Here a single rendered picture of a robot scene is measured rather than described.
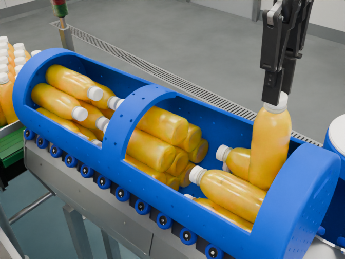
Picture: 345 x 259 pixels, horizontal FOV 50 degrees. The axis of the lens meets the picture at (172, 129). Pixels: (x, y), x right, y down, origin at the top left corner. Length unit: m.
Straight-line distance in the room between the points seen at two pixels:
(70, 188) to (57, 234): 1.07
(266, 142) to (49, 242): 1.72
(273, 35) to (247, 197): 0.33
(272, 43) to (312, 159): 0.25
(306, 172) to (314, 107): 2.56
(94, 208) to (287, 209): 0.64
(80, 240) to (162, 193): 0.86
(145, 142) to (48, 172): 0.50
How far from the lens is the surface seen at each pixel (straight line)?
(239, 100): 3.21
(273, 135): 0.69
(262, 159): 0.73
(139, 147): 0.88
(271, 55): 0.59
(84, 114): 1.08
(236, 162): 0.86
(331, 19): 4.42
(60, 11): 1.72
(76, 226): 1.55
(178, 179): 0.97
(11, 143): 1.43
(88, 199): 1.16
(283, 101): 0.68
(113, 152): 0.87
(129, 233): 1.07
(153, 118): 0.89
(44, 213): 2.41
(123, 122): 0.86
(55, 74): 1.17
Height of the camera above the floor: 1.69
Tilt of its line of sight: 36 degrees down
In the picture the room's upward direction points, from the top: 3 degrees counter-clockwise
